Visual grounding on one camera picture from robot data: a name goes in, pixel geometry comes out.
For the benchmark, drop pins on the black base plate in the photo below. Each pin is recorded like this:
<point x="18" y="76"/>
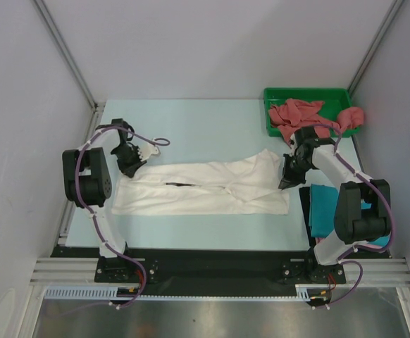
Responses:
<point x="210" y="273"/>

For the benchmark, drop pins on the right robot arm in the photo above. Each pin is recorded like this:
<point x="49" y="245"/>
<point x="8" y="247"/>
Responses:
<point x="315" y="153"/>

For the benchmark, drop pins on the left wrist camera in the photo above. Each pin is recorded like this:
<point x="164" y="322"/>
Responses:
<point x="147" y="150"/>

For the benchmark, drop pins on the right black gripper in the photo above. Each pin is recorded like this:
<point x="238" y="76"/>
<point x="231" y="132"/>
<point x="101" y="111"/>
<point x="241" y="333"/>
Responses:
<point x="289" y="179"/>

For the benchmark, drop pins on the left aluminium frame post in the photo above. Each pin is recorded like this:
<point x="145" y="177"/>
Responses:
<point x="61" y="46"/>

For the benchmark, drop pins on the light blue cable duct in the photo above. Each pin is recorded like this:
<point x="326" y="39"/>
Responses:
<point x="81" y="293"/>

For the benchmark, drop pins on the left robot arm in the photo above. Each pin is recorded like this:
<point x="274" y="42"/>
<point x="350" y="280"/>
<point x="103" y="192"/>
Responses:
<point x="88" y="184"/>

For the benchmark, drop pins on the salmon red t-shirt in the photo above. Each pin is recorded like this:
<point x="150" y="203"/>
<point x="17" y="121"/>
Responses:
<point x="294" y="114"/>

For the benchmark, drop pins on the teal folded t-shirt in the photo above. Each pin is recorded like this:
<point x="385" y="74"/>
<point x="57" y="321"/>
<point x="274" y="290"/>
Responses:
<point x="321" y="211"/>

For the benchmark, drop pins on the aluminium frame post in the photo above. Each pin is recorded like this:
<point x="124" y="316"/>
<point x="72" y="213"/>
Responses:
<point x="384" y="27"/>
<point x="61" y="46"/>

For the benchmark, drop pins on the white t-shirt with robot print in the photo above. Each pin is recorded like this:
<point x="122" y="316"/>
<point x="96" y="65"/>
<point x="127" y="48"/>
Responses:
<point x="247" y="186"/>

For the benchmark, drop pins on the green plastic bin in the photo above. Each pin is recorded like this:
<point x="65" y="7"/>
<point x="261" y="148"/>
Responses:
<point x="336" y="100"/>

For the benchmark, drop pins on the right aluminium frame post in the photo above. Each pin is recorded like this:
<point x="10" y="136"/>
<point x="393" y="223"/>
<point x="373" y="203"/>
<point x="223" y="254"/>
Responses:
<point x="384" y="27"/>

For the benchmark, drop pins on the aluminium front rail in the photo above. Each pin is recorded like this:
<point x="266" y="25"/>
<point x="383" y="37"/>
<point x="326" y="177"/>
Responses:
<point x="81" y="271"/>

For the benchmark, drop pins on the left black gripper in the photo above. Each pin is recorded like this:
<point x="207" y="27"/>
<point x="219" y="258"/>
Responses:
<point x="129" y="170"/>

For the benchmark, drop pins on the pink folded t-shirt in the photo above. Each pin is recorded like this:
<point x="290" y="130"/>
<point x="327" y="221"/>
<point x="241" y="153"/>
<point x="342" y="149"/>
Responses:
<point x="377" y="244"/>

